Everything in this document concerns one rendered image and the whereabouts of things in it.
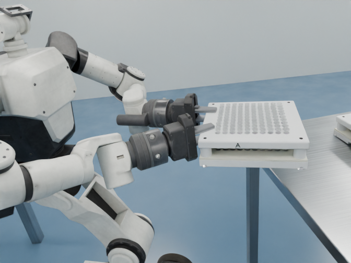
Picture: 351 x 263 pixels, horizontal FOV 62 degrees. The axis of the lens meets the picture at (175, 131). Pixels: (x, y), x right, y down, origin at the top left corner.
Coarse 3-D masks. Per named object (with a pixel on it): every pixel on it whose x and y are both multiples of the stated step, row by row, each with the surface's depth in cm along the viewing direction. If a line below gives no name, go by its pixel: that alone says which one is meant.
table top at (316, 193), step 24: (312, 120) 113; (312, 144) 97; (336, 144) 96; (264, 168) 92; (312, 168) 86; (336, 168) 84; (288, 192) 78; (312, 192) 77; (336, 192) 76; (312, 216) 69; (336, 216) 68; (336, 240) 62
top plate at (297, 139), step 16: (224, 112) 82; (256, 112) 80; (288, 112) 78; (304, 128) 69; (208, 144) 69; (224, 144) 68; (240, 144) 67; (256, 144) 66; (272, 144) 66; (288, 144) 65; (304, 144) 64
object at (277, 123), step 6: (228, 108) 82; (234, 108) 82; (240, 108) 81; (246, 108) 81; (252, 108) 81; (258, 108) 80; (264, 108) 81; (228, 114) 79; (234, 114) 79; (240, 114) 78; (246, 114) 78; (252, 114) 77; (258, 114) 78; (270, 114) 76; (276, 114) 75; (228, 120) 75; (234, 120) 76; (240, 120) 75; (246, 120) 75; (252, 120) 74; (270, 120) 73; (276, 120) 72; (234, 126) 72; (240, 126) 72; (246, 126) 72; (252, 126) 71; (264, 126) 70; (270, 126) 71; (276, 126) 69
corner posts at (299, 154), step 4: (200, 148) 71; (204, 148) 70; (208, 148) 70; (204, 152) 70; (208, 152) 70; (296, 152) 66; (300, 152) 65; (304, 152) 65; (204, 156) 71; (208, 156) 71; (296, 156) 66; (300, 156) 66; (304, 156) 66
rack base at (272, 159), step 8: (216, 152) 72; (224, 152) 72; (232, 152) 72; (240, 152) 71; (248, 152) 71; (256, 152) 71; (264, 152) 70; (272, 152) 70; (280, 152) 69; (288, 152) 69; (200, 160) 71; (208, 160) 71; (216, 160) 71; (224, 160) 70; (232, 160) 70; (240, 160) 69; (248, 160) 69; (256, 160) 68; (264, 160) 68; (272, 160) 67; (280, 160) 67; (288, 160) 67; (296, 160) 66; (304, 160) 66; (288, 168) 68; (296, 168) 67; (304, 168) 67
